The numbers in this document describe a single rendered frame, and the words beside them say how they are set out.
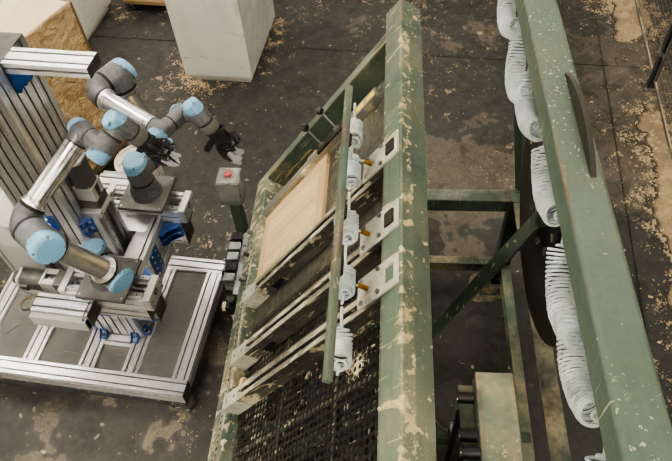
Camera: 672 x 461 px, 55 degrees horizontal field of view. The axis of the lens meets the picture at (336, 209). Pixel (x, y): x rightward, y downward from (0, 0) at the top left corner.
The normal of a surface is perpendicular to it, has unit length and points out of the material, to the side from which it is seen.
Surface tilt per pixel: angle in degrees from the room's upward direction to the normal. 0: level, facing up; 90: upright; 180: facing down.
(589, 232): 0
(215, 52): 90
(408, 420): 35
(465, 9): 0
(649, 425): 0
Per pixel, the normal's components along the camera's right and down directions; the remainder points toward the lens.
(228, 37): -0.15, 0.77
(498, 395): -0.05, -0.63
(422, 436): 0.54, -0.50
